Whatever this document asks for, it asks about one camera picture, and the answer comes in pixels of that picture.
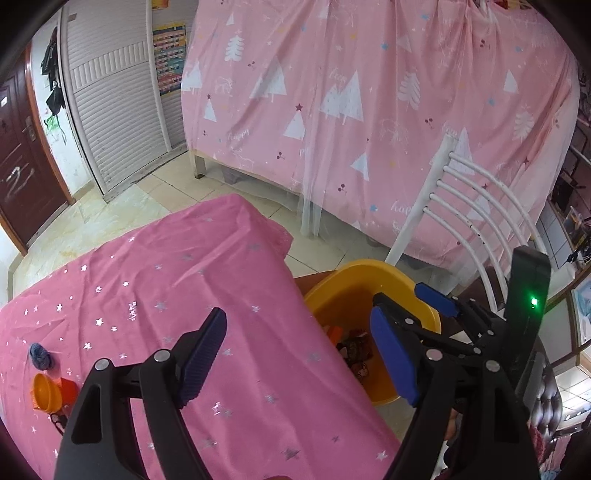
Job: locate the orange plastic cup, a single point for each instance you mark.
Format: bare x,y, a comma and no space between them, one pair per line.
52,396

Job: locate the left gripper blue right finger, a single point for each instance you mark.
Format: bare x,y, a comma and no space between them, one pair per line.
438,376

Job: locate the white louvered closet door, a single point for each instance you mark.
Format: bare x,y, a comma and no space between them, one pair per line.
111,90

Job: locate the pink tree-print bed curtain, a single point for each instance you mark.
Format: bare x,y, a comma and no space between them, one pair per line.
345,103

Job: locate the yellow plastic trash bin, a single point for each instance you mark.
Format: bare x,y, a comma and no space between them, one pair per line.
345,299

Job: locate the colourful wall chart poster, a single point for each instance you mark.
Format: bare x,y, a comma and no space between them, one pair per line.
169,50

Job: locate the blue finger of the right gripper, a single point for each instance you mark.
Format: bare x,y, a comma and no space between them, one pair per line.
462,314
406,309

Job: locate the black bags on hook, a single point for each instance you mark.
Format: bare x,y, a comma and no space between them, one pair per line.
50,69

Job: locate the dark red entrance door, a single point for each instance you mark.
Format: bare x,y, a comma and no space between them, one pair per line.
33,191

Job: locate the orange stool under bin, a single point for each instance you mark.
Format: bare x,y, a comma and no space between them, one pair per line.
307,282

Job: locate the dark brown tufted sofa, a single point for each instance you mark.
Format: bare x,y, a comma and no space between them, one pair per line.
542,397

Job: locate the blue crumpled cloth ball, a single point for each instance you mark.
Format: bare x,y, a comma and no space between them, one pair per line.
40,357

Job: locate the orange box in bin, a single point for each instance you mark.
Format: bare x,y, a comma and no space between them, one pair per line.
334,333

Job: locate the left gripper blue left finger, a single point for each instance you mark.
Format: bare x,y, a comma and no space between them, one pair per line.
100,440

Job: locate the white metal chair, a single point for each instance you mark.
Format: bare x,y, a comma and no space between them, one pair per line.
477,209

